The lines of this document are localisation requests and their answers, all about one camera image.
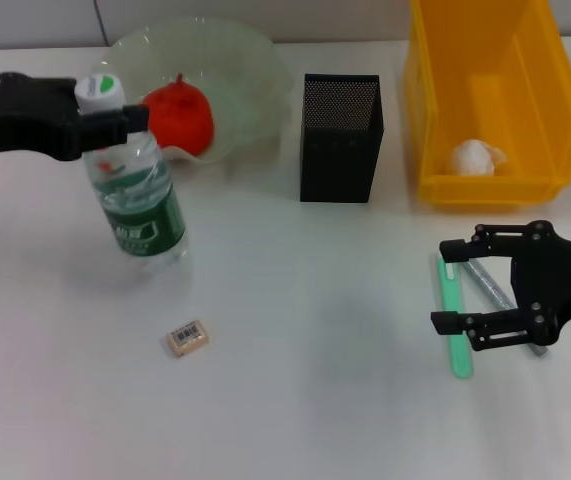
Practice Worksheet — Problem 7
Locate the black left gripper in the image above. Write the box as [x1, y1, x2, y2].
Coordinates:
[0, 72, 151, 163]

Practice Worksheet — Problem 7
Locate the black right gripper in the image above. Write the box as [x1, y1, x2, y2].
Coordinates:
[429, 219, 571, 352]

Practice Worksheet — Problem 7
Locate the grey glitter marker pen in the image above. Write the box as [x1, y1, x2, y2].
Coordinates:
[459, 258, 549, 359]

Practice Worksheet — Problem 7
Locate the green pen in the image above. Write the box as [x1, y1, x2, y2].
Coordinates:
[435, 252, 473, 380]

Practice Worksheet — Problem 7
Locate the red-orange fruit with stem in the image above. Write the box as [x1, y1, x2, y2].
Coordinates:
[142, 73, 215, 156]

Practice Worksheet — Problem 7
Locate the clear water bottle green label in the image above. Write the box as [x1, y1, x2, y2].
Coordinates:
[74, 72, 190, 274]

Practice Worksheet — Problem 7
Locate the white paper ball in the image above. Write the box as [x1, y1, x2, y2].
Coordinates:
[450, 139, 509, 177]

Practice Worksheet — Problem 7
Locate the beige eraser with barcode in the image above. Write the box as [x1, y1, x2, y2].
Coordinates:
[164, 317, 213, 359]

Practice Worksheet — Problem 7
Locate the translucent wavy glass fruit plate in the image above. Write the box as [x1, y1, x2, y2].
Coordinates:
[89, 17, 294, 166]

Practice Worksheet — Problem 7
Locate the black mesh pen holder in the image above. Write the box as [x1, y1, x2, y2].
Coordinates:
[299, 73, 384, 204]

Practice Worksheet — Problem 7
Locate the yellow plastic storage bin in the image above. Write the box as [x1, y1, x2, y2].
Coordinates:
[404, 0, 571, 212]

